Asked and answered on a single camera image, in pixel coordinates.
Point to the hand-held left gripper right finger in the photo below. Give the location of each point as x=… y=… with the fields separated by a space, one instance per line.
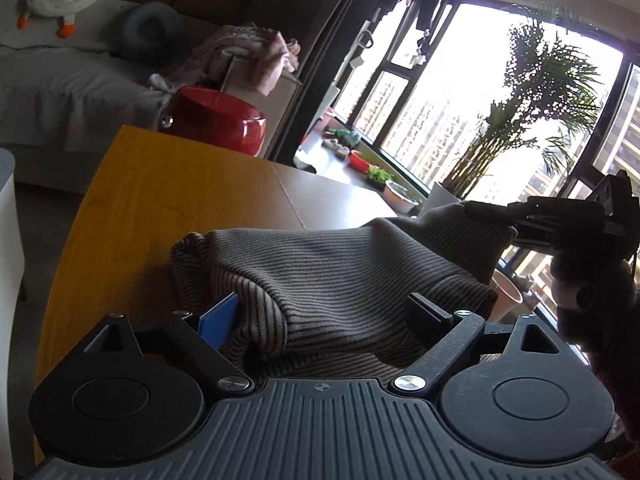
x=425 y=317

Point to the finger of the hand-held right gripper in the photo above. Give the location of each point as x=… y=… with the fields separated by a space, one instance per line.
x=492 y=211

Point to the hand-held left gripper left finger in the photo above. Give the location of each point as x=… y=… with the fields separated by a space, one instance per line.
x=218 y=322

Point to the grey striped knit garment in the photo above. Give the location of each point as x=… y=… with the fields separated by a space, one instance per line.
x=325 y=280

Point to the person's right forearm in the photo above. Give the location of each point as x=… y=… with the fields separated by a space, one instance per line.
x=612 y=320

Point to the white plant pot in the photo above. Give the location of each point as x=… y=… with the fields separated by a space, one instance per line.
x=440 y=200

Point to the white bowl on sill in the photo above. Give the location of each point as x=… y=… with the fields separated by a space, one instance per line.
x=401 y=197

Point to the small red bowl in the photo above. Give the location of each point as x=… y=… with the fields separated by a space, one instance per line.
x=359 y=161

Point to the green palm plant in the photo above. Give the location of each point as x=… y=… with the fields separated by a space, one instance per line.
x=545 y=75

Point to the green toy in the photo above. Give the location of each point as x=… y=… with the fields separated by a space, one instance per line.
x=345 y=136

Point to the red round pot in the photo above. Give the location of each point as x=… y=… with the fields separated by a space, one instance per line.
x=215 y=120

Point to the brown curtain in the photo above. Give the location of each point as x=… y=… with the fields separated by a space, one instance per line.
x=325 y=35

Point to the pink crumpled blanket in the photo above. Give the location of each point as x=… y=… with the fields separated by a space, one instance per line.
x=250 y=52

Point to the grey sofa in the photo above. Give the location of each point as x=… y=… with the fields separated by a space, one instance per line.
x=60 y=85

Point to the grey neck pillow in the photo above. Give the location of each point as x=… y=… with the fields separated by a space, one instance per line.
x=147 y=27

